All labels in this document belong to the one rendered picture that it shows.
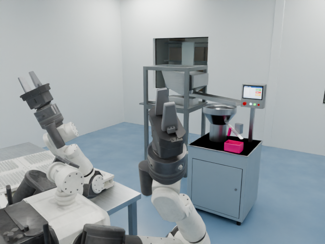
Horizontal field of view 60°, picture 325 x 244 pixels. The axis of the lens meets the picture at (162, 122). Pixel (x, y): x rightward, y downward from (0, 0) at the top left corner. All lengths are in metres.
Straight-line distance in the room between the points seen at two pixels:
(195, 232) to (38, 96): 0.72
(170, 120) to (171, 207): 0.24
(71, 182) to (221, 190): 2.27
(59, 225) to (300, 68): 4.82
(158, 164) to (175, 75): 3.23
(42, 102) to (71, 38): 4.75
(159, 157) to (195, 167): 2.39
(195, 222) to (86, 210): 0.30
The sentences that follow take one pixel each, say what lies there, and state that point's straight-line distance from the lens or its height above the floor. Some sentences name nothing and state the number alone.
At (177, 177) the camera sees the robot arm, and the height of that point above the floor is 1.43.
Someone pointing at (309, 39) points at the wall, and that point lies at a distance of 5.25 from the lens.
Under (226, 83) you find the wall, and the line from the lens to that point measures 5.57.
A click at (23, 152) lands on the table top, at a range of 2.66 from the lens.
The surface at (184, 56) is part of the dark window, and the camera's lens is 6.03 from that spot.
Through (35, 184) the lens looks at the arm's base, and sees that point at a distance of 1.04.
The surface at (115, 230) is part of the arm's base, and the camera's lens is 0.72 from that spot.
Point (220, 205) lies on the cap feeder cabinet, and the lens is 3.05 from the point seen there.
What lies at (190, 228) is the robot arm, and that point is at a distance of 0.81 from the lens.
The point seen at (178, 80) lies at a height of 1.32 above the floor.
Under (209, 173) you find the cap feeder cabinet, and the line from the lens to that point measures 2.94.
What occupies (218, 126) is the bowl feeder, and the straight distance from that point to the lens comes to 3.02.
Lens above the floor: 1.70
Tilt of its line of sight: 14 degrees down
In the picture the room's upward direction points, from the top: straight up
